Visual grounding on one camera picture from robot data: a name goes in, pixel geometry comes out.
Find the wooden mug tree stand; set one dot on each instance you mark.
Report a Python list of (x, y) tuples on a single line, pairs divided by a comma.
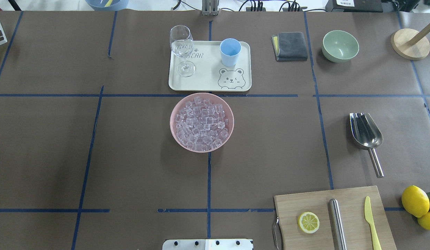
[(410, 41)]

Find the wooden cutting board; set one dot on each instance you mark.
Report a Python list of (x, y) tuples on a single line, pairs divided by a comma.
[(351, 204)]

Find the yellow plastic knife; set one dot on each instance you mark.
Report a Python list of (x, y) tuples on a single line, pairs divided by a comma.
[(370, 220)]

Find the light blue plastic cup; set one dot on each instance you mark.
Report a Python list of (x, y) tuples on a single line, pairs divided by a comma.
[(230, 49)]

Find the cream bear serving tray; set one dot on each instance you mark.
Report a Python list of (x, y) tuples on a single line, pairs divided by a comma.
[(211, 74)]

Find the pile of clear ice cubes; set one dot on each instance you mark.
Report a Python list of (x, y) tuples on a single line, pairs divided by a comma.
[(202, 123)]

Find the lemon half slice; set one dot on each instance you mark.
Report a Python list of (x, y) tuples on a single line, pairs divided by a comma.
[(308, 222)]

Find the grey folded cloth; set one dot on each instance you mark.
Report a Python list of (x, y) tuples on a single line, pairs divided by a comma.
[(289, 46)]

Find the blue bowl with fork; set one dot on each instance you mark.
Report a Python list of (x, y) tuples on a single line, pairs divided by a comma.
[(107, 5)]

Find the whole yellow lemon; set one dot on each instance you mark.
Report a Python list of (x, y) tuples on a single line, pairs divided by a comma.
[(415, 201)]

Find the pink bowl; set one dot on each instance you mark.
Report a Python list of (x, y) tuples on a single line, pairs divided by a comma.
[(201, 122)]

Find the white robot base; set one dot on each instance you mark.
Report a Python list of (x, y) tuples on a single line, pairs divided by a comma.
[(208, 244)]

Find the aluminium frame post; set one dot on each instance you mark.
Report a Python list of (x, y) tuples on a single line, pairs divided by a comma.
[(210, 7)]

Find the steel cylinder rod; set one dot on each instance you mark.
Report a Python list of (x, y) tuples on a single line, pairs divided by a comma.
[(337, 225)]

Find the steel ice scoop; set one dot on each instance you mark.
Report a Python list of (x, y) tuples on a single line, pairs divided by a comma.
[(367, 136)]

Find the green ceramic bowl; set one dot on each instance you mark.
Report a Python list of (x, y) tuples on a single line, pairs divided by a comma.
[(339, 46)]

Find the clear wine glass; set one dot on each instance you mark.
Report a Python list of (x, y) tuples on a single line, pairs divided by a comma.
[(182, 45)]

